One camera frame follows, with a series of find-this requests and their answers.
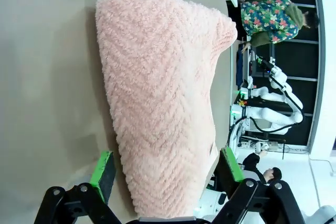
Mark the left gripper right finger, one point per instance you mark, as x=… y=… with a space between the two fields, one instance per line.
x=231 y=171

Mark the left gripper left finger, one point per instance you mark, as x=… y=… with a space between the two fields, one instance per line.
x=103 y=176

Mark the pink herringbone towel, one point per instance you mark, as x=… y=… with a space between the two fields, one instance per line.
x=157 y=90

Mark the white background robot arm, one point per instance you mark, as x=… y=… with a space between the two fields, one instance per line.
x=282 y=79
x=273 y=117

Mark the seated person in black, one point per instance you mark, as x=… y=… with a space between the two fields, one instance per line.
x=253 y=159

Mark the dark blue hanging cloth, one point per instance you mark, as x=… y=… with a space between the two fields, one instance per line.
x=239 y=69

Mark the person in floral shirt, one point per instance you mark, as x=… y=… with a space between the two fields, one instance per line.
x=267 y=19

